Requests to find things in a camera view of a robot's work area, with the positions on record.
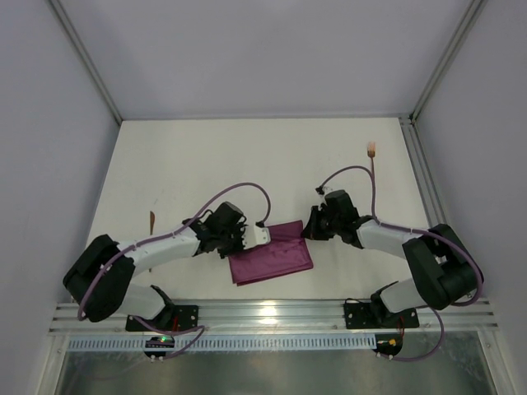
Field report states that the purple cloth napkin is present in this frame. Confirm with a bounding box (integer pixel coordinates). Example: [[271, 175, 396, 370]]
[[228, 221, 314, 286]]

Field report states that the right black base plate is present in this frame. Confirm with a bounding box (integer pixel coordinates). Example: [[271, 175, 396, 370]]
[[343, 298, 420, 329]]

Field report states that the left controller board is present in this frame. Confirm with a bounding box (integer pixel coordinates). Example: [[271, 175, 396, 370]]
[[143, 335, 175, 360]]

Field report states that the slotted grey cable duct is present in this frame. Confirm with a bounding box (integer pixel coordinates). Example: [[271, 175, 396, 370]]
[[67, 332, 375, 352]]

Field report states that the right controller board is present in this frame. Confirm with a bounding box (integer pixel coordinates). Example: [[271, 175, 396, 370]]
[[373, 336, 403, 359]]

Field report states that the right corner frame post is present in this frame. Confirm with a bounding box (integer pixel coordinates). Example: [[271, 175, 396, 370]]
[[409, 0, 487, 124]]

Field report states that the controller board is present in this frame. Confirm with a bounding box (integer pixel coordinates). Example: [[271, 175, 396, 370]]
[[143, 335, 175, 360], [373, 336, 403, 359]]

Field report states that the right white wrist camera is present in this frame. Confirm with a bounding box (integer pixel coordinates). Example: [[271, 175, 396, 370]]
[[315, 185, 333, 196]]

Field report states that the aluminium rail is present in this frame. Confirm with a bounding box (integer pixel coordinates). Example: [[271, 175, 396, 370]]
[[399, 117, 449, 225], [49, 299, 498, 335]]

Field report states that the aluminium front rail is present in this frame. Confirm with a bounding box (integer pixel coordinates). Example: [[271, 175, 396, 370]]
[[49, 299, 498, 335]]

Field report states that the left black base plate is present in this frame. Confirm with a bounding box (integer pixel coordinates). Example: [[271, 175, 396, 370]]
[[143, 304, 199, 332]]

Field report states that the corner frame post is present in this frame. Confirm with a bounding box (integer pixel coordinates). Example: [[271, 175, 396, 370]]
[[409, 0, 487, 124], [46, 0, 124, 126]]

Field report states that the right side aluminium rail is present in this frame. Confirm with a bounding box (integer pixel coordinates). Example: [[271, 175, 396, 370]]
[[399, 117, 449, 225]]

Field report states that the copper knife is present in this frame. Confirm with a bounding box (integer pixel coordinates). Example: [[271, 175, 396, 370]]
[[149, 211, 156, 235]]

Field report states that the left corner frame post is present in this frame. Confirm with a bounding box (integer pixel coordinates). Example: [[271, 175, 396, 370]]
[[46, 0, 124, 126]]

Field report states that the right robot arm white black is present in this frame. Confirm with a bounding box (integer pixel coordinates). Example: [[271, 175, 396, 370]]
[[301, 190, 483, 328]]

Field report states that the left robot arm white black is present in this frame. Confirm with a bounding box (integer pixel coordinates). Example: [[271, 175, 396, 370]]
[[63, 202, 246, 331]]

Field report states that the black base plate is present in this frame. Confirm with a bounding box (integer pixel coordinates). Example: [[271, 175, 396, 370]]
[[143, 304, 199, 332], [343, 298, 420, 329]]

